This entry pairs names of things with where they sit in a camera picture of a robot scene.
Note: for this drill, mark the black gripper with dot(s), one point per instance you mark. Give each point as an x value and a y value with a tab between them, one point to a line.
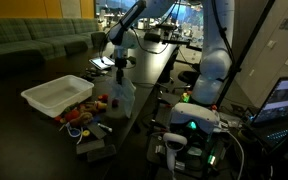
120	63

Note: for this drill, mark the white fluffy towel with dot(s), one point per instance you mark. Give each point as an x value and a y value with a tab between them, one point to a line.
124	98

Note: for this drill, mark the dark red toy fruit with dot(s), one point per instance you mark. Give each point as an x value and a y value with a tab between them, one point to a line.
115	102

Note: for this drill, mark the small red toy fruit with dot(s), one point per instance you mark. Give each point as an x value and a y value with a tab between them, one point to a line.
103	97

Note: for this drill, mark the blue disc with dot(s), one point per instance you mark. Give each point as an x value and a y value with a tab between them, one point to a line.
95	118

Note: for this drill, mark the white marker pen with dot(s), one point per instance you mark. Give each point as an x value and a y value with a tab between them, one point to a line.
104	127

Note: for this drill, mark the brown plush toy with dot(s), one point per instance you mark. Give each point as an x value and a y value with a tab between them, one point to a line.
82	119

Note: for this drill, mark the black rectangular block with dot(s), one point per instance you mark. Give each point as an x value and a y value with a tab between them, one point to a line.
101	153
90	146
96	130

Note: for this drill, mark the green toy vegetable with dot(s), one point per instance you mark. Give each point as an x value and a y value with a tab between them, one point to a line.
70	108

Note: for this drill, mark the red strawberry toy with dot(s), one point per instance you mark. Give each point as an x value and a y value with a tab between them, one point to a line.
71	115

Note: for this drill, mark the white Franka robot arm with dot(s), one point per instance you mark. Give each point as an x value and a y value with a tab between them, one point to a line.
214	63

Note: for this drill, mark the white plastic storage container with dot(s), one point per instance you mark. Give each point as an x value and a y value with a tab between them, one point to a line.
55	95

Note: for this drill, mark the tablet with lit screen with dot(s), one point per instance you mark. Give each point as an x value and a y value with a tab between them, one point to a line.
100	62

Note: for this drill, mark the dark padded chair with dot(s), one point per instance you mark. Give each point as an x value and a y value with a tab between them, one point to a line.
99	39

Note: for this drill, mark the small dark ottoman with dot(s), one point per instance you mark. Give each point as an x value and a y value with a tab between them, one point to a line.
75	47

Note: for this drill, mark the green lit device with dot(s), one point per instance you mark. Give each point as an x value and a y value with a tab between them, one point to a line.
185	97

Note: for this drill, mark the white VR headset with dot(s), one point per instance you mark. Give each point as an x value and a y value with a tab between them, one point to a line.
194	115

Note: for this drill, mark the white VR controller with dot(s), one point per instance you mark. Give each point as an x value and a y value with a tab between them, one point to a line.
174	143

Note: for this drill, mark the large dark ottoman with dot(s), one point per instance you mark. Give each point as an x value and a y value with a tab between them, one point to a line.
17	61

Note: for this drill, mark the green plaid sofa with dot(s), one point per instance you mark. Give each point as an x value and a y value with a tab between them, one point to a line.
24	36

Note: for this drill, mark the electronics box under headset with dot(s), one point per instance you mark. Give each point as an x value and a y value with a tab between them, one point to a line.
197	156

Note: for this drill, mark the black stand pole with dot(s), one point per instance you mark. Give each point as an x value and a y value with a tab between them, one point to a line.
250	43

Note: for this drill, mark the open laptop with lit screen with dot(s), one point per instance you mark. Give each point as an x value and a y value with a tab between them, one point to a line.
280	100

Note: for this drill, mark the dark wall sign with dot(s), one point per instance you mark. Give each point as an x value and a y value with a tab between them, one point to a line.
287	24

